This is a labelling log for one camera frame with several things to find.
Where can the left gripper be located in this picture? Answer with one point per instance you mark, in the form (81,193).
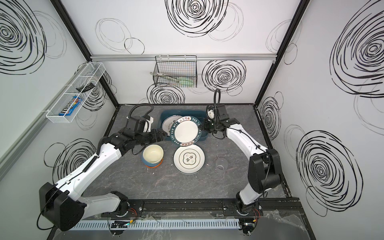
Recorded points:
(159,135)

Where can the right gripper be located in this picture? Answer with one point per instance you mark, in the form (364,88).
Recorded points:
(214,126)

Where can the plate with red characters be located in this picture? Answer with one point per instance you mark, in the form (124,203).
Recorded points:
(168,122)

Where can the plate with dark lettered rim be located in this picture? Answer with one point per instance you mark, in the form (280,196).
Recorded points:
(186,131)

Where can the plate with clover emblem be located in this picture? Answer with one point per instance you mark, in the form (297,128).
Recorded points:
(189,160)

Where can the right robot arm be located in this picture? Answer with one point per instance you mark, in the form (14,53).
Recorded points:
(264,170)

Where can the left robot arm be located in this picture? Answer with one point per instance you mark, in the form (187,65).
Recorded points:
(109,150)

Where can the teal plastic bin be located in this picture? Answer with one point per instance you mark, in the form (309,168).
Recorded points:
(195,113)

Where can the cream bowl on stack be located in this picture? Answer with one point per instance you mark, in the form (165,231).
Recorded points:
(153,153)

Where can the orange bowl under stack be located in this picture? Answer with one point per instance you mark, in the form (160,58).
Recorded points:
(152,165)

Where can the clear glass near front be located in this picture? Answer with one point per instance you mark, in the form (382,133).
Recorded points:
(221,165)

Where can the green item in basket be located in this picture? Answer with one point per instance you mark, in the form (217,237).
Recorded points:
(187,81)

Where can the metal tongs in basket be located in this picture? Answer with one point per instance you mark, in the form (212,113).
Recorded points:
(167,77)

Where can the blue candy packet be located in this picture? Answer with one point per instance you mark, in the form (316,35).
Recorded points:
(71,106)

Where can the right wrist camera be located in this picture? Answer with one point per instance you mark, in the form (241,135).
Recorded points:
(218,112)

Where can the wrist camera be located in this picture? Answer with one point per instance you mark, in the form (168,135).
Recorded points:
(139,124)
(218,112)

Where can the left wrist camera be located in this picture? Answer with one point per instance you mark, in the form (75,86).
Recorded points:
(139,124)

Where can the black wire basket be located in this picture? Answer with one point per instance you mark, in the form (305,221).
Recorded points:
(175,66)

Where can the white wire shelf basket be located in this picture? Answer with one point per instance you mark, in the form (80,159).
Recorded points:
(88,73)

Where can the white slotted cable duct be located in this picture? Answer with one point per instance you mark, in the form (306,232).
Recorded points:
(194,224)

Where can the black front rail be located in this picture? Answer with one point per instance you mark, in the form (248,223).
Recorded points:
(183,207)

